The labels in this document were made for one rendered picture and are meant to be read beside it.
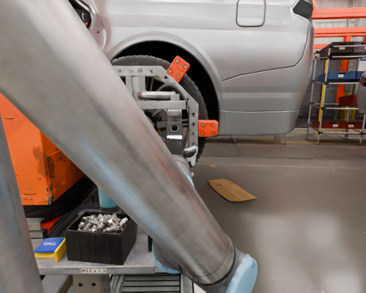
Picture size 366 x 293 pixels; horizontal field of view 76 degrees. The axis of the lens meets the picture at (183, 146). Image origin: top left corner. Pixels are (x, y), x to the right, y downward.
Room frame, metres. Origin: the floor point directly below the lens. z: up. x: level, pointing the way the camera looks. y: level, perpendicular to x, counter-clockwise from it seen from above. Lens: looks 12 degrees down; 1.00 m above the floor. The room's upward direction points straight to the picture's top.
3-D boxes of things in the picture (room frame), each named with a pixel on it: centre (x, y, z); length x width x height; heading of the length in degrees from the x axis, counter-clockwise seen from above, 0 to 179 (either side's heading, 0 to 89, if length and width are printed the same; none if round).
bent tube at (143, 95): (0.96, 0.10, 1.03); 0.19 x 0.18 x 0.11; 1
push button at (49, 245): (0.75, 0.48, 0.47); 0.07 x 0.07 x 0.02; 1
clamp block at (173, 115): (0.87, 0.03, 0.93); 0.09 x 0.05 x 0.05; 1
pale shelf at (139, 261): (0.76, 0.31, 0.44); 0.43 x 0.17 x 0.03; 91
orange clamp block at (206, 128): (1.09, -0.11, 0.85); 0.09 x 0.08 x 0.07; 91
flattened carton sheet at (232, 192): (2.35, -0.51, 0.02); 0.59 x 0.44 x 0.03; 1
